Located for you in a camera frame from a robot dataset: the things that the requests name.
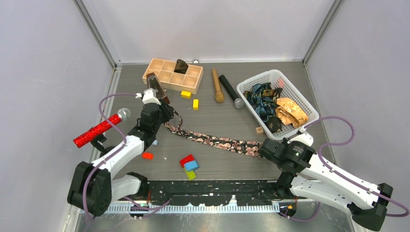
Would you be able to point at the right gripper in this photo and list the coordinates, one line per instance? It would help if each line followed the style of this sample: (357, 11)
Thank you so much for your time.
(285, 142)

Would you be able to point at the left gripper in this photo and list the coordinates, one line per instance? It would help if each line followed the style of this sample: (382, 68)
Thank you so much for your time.
(167, 111)

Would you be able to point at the black pink floral tie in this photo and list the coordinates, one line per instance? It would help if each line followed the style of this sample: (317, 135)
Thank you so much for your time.
(249, 148)

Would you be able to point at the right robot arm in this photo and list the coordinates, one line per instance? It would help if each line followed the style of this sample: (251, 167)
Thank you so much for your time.
(305, 175)

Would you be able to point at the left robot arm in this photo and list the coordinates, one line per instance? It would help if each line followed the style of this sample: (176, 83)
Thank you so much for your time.
(94, 186)

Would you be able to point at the red glitter microphone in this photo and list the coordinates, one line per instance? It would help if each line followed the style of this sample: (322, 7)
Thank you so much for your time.
(122, 115)

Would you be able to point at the small wooden letter cube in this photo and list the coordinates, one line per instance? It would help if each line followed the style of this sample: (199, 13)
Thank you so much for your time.
(259, 130)

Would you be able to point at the brown wooden metronome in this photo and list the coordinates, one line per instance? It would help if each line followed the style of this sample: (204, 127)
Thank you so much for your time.
(154, 83)

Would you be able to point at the yellow block near tray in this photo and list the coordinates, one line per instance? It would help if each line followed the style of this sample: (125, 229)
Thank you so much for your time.
(186, 94)

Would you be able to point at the orange red small brick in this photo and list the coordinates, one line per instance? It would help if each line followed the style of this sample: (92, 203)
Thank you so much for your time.
(148, 156)

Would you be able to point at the orange gold tie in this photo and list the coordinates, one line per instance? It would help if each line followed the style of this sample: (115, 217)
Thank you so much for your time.
(290, 113)

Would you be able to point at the yellow block upright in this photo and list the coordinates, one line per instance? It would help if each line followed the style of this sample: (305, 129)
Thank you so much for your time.
(195, 104)

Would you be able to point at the wooden compartment tray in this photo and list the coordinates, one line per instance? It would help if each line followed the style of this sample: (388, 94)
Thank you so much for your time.
(170, 80)

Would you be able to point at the dark rolled tie in tray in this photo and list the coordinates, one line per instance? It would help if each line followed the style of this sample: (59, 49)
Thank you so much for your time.
(181, 66)

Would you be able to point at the red toy brick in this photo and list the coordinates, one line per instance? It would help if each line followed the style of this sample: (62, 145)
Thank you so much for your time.
(186, 159)

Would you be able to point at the blue patterned tie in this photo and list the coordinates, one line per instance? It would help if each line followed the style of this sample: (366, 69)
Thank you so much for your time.
(263, 100)

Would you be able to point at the blue toy brick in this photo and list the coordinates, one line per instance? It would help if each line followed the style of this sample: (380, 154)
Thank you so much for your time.
(191, 166)

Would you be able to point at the black microphone silver head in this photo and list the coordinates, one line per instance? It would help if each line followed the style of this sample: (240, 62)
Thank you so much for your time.
(238, 102)

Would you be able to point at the yellow green translucent brick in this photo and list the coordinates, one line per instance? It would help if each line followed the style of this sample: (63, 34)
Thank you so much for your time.
(190, 174)

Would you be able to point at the white plastic basket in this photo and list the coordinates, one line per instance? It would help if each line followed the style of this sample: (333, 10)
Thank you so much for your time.
(276, 79)

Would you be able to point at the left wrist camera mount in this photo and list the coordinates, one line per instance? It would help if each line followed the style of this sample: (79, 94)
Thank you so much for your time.
(148, 96)

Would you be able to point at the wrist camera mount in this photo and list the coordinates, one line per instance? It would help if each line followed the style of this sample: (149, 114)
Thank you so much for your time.
(148, 96)
(306, 138)

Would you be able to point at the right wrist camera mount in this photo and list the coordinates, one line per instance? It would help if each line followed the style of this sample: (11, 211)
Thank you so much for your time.
(306, 138)

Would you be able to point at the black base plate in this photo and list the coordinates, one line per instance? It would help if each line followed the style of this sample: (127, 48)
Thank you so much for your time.
(211, 192)

